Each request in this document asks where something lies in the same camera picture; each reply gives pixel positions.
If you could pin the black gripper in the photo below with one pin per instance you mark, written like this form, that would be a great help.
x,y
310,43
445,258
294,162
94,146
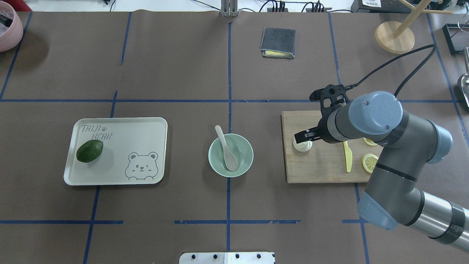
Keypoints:
x,y
321,132

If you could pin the white steamed bun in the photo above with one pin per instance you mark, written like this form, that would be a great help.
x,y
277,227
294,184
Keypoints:
x,y
303,146

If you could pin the white ceramic spoon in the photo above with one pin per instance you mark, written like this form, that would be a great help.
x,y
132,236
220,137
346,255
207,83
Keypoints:
x,y
229,159

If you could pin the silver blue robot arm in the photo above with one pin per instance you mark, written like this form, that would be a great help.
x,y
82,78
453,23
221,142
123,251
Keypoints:
x,y
409,142

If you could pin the pink bowl with ice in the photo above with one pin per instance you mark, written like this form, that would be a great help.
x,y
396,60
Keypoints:
x,y
9,36

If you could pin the wooden cutting board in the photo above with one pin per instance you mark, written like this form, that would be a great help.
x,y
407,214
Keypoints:
x,y
324,162

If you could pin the yellow plastic knife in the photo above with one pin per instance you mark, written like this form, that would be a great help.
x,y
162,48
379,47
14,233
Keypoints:
x,y
348,156

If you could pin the lemon slice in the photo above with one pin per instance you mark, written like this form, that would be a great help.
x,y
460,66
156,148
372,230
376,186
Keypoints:
x,y
369,142
369,162

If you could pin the yellow sponge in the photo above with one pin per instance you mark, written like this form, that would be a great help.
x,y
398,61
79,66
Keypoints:
x,y
276,54

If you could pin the grey folded cloth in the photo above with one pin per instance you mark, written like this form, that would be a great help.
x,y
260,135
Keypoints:
x,y
278,39

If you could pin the wooden mug tree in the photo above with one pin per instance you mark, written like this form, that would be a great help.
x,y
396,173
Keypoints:
x,y
396,37

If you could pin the metal scoop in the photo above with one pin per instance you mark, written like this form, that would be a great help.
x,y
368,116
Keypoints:
x,y
463,82

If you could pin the white bear tray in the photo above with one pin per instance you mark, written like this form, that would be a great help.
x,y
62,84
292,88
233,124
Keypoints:
x,y
134,151

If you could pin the black glass rack tray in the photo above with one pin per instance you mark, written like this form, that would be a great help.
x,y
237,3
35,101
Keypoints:
x,y
457,37

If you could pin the red bottle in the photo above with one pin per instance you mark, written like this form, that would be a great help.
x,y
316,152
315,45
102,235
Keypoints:
x,y
19,5

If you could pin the black gripper camera mount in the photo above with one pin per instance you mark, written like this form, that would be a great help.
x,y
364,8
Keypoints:
x,y
331,98

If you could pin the aluminium frame post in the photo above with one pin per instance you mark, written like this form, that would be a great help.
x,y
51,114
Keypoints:
x,y
229,8

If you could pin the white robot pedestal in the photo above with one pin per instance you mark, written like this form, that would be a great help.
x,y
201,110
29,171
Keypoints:
x,y
251,257

